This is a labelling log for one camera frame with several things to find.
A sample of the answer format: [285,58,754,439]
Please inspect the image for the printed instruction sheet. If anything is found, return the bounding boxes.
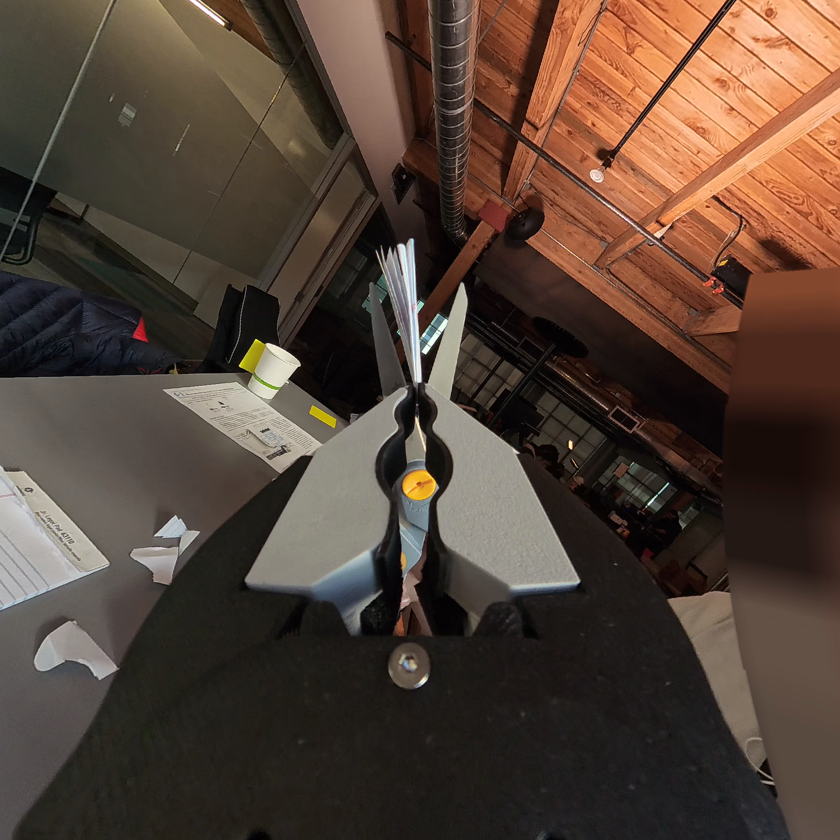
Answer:
[163,382,324,475]

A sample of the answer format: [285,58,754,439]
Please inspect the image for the white lined legal pad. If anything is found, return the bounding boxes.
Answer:
[0,465,111,611]

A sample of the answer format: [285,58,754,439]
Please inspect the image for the metal ventilation duct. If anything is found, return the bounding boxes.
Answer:
[545,357,664,437]
[427,0,476,244]

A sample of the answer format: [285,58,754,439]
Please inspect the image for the black disc-topped pole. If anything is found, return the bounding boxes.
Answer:
[532,316,589,361]

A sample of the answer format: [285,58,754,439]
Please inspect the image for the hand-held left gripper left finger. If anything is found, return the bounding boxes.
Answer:
[244,386,421,637]

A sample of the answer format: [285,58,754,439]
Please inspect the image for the white paper cup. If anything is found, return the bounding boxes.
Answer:
[247,343,301,400]

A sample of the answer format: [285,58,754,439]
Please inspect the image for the black ceiling heater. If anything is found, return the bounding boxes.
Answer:
[702,256,752,299]

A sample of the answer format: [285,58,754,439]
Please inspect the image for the dark blue puffer jacket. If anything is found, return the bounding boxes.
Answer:
[0,270,178,378]

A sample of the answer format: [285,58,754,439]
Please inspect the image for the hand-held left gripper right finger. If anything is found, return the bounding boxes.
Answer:
[420,384,581,637]

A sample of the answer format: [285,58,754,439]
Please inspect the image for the grey orange scissors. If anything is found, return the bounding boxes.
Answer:
[367,282,470,637]

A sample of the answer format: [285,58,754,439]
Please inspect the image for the black dome speaker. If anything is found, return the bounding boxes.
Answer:
[504,206,546,247]

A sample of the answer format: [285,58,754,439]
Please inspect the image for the black chair white piping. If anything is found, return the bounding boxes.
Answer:
[203,283,282,371]

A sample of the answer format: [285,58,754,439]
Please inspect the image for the narrow lined paper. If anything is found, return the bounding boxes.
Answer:
[376,239,424,388]

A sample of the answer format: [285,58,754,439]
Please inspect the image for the grey desk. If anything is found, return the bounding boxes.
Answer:
[0,375,349,834]

